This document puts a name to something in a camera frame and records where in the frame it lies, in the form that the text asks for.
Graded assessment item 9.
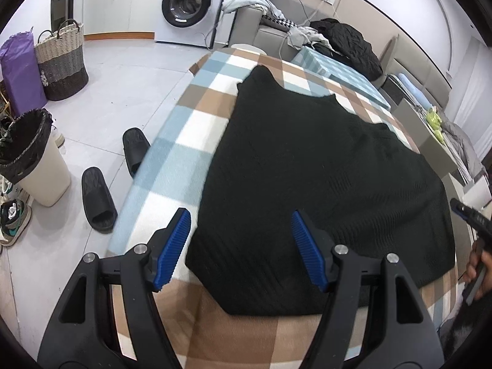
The grey sofa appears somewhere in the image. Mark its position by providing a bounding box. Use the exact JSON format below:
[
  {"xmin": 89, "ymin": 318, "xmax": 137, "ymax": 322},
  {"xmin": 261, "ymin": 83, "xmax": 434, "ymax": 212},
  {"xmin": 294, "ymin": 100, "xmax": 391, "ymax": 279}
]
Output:
[{"xmin": 230, "ymin": 0, "xmax": 319, "ymax": 58}]

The grey duvet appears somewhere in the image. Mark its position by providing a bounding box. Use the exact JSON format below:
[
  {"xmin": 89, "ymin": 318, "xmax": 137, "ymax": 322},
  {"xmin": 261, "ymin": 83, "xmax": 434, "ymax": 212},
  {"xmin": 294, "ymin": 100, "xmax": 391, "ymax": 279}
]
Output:
[{"xmin": 442, "ymin": 119, "xmax": 485, "ymax": 179}]

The light blue pillow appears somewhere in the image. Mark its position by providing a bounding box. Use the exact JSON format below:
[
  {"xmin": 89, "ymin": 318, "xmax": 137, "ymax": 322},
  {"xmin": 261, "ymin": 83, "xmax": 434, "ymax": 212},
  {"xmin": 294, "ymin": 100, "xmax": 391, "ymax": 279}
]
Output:
[{"xmin": 398, "ymin": 73, "xmax": 435, "ymax": 108}]

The white base cabinet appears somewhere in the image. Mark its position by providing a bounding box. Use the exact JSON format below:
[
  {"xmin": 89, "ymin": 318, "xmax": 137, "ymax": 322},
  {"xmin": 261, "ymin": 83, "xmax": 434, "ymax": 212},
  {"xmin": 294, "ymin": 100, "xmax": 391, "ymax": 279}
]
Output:
[{"xmin": 82, "ymin": 0, "xmax": 162, "ymax": 41}]

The black white checked cushion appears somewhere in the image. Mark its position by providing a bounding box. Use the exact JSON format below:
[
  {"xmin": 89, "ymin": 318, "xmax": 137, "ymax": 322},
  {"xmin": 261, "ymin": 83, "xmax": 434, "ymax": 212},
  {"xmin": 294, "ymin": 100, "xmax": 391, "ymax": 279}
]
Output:
[{"xmin": 261, "ymin": 10, "xmax": 296, "ymax": 31}]

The white round stool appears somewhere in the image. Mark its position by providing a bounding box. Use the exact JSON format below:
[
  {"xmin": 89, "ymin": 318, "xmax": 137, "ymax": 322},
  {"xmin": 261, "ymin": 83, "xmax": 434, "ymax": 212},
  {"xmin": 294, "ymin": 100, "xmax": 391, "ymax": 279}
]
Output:
[{"xmin": 231, "ymin": 43, "xmax": 268, "ymax": 55}]

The person's right forearm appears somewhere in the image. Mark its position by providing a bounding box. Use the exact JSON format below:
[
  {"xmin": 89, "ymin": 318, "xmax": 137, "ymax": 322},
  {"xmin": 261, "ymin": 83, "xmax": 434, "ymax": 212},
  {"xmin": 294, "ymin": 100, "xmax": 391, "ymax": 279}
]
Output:
[{"xmin": 438, "ymin": 300, "xmax": 492, "ymax": 362}]

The white washing machine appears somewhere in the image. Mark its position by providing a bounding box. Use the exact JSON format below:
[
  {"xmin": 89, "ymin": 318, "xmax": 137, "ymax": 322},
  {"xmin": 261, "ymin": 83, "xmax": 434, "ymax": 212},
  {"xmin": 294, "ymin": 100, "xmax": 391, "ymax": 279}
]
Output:
[{"xmin": 154, "ymin": 0, "xmax": 231, "ymax": 49}]

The white trash bin black bag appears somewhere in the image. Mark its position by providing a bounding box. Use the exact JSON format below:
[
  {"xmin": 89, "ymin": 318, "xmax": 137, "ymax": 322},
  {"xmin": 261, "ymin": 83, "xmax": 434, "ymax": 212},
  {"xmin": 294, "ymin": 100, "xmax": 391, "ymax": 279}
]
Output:
[{"xmin": 0, "ymin": 108, "xmax": 72, "ymax": 207}]

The woven laundry basket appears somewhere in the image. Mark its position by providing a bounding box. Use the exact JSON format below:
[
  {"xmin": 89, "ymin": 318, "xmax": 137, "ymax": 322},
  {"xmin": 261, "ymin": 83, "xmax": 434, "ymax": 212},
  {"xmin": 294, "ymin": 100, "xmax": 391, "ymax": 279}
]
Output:
[{"xmin": 34, "ymin": 19, "xmax": 90, "ymax": 101}]

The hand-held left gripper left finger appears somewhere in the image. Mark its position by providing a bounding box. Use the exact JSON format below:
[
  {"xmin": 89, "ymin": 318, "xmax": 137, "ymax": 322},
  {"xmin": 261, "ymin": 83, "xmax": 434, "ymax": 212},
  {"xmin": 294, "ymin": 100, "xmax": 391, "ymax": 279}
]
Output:
[{"xmin": 37, "ymin": 208, "xmax": 192, "ymax": 369}]

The grey bed headboard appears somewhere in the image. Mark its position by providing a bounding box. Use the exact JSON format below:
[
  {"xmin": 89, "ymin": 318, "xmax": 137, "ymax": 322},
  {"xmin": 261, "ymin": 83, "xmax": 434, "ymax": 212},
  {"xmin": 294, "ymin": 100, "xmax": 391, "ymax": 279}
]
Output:
[{"xmin": 379, "ymin": 34, "xmax": 452, "ymax": 120}]

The person's right hand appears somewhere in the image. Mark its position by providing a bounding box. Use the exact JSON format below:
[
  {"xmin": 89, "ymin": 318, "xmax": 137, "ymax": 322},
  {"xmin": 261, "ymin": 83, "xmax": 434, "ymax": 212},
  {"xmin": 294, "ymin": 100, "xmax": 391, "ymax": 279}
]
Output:
[{"xmin": 463, "ymin": 252, "xmax": 492, "ymax": 300}]

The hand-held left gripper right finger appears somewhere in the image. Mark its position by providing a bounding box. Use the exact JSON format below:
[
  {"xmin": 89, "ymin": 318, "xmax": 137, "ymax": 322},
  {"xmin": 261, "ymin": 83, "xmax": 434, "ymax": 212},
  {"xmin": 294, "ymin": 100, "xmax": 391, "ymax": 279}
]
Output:
[{"xmin": 290, "ymin": 209, "xmax": 442, "ymax": 369}]

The white crumpled garment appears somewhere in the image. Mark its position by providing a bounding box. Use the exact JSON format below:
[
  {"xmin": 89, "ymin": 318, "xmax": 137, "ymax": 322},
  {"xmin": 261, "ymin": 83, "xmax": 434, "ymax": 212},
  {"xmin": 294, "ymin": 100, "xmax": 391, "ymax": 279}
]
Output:
[{"xmin": 286, "ymin": 27, "xmax": 327, "ymax": 50}]

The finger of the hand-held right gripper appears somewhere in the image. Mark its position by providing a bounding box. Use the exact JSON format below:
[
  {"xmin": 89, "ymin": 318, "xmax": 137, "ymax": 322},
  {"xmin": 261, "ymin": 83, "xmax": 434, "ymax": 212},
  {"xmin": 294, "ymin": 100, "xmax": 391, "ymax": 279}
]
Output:
[{"xmin": 449, "ymin": 197, "xmax": 492, "ymax": 239}]

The brown blue checked blanket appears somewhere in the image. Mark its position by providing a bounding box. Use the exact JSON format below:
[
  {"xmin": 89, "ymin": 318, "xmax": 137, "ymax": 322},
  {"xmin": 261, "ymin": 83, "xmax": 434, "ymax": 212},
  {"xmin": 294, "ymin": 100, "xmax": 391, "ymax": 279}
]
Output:
[{"xmin": 105, "ymin": 46, "xmax": 460, "ymax": 369}]

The light grey cloth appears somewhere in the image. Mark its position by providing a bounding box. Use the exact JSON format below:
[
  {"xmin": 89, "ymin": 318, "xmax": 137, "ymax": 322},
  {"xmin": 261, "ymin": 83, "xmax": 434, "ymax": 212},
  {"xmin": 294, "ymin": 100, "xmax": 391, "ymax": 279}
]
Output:
[{"xmin": 222, "ymin": 0, "xmax": 285, "ymax": 22}]

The green toy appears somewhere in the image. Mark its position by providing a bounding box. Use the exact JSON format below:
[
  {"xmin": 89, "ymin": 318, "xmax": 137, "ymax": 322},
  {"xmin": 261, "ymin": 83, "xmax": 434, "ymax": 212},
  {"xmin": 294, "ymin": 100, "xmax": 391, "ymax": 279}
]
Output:
[{"xmin": 423, "ymin": 108, "xmax": 444, "ymax": 141}]

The grey bedside cabinet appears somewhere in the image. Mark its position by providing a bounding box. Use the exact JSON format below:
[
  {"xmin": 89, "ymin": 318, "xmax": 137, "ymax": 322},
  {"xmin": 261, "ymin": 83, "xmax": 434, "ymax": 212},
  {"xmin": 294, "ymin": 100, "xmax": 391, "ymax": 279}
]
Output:
[{"xmin": 392, "ymin": 98, "xmax": 460, "ymax": 177}]

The black slipper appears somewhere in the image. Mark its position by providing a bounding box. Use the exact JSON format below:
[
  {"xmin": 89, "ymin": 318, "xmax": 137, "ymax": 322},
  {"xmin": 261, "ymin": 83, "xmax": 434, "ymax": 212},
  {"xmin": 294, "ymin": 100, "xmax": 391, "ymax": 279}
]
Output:
[
  {"xmin": 81, "ymin": 167, "xmax": 118, "ymax": 233},
  {"xmin": 122, "ymin": 128, "xmax": 151, "ymax": 179}
]

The black quilted jacket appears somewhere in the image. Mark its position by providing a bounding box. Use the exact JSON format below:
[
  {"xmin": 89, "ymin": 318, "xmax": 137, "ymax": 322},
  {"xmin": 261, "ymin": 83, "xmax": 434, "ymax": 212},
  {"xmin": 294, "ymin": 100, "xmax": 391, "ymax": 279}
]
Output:
[{"xmin": 309, "ymin": 18, "xmax": 384, "ymax": 81}]

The purple bag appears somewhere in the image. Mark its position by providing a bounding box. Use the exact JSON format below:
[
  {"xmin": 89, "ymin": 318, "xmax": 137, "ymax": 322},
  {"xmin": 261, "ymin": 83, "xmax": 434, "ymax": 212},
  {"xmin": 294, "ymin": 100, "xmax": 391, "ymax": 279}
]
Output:
[{"xmin": 0, "ymin": 31, "xmax": 47, "ymax": 118}]

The green white sneaker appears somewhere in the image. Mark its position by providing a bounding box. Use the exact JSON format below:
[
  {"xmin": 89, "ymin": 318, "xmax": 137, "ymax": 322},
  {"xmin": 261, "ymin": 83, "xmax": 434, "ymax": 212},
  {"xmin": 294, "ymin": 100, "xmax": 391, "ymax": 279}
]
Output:
[{"xmin": 0, "ymin": 199, "xmax": 31, "ymax": 247}]

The black knit sweater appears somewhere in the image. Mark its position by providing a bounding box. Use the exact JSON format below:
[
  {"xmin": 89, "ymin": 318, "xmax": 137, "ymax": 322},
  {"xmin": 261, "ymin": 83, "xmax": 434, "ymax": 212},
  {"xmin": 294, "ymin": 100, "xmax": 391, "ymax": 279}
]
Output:
[{"xmin": 185, "ymin": 65, "xmax": 456, "ymax": 316}]

